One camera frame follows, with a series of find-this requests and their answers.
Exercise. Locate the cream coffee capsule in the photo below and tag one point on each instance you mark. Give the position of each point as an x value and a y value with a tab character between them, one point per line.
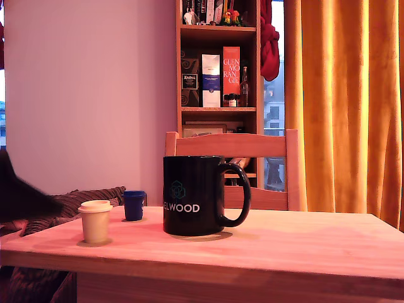
94	224

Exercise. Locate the blue coffee capsule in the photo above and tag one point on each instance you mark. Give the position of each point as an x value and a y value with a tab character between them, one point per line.
134	208

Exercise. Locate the pink canvas bag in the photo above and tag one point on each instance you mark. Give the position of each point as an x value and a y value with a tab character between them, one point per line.
17	228

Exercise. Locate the knotted red curtain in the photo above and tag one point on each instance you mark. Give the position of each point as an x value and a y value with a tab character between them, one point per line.
1	47
269	47

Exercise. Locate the black Elwood mug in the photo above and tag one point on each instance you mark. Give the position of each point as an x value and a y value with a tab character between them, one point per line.
189	176

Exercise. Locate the dark spiral pattern box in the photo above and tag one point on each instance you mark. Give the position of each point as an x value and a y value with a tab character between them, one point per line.
191	94

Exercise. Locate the wooden chair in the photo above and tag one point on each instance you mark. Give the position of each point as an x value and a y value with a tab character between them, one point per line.
230	145

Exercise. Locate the white and blue box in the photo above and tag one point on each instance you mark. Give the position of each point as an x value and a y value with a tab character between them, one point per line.
211	82

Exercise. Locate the copper foil pouch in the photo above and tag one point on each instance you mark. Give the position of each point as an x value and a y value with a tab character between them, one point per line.
241	161

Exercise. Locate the amber miniature bottle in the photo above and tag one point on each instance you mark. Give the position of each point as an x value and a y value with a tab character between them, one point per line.
226	101

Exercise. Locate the small dark jar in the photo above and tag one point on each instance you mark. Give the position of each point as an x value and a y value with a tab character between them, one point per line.
241	129

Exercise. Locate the white label miniature bottle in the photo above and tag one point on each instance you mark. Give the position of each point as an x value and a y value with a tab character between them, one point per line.
233	102

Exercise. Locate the white figurine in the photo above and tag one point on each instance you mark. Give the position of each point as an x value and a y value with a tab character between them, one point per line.
188	17

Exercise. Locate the clear glass bottle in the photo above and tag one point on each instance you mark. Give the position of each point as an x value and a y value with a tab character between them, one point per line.
244	91

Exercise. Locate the red Glenmorangie box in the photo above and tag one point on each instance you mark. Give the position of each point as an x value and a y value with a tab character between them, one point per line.
231	57

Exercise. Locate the grey stone urn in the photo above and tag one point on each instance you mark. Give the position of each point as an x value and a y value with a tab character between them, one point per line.
275	176

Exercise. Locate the black book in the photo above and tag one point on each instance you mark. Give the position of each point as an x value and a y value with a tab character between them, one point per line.
197	9

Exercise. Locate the wooden bookshelf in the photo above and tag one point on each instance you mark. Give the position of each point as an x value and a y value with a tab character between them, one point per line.
217	29

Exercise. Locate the white and red book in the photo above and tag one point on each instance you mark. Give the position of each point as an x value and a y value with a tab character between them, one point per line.
218	9

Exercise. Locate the colourful figurine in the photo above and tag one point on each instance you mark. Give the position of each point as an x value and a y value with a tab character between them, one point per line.
230	17

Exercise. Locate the orange curtain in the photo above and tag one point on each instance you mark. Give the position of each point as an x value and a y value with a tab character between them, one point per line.
347	110

